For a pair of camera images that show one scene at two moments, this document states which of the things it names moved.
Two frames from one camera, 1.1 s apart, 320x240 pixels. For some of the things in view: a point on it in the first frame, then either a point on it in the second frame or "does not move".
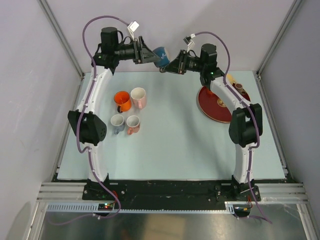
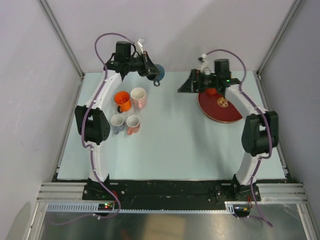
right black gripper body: x=190 y=63 -> x=206 y=81
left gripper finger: x=147 y=54 -> x=149 y=67
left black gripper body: x=129 y=52 -> x=137 y=64
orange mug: x=123 y=101 does not move
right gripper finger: x=175 y=66 -> x=192 y=85
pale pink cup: x=138 y=98 does not move
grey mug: x=118 y=121 does not move
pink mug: x=133 y=123 does not move
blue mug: x=161 y=52 -> x=157 y=77
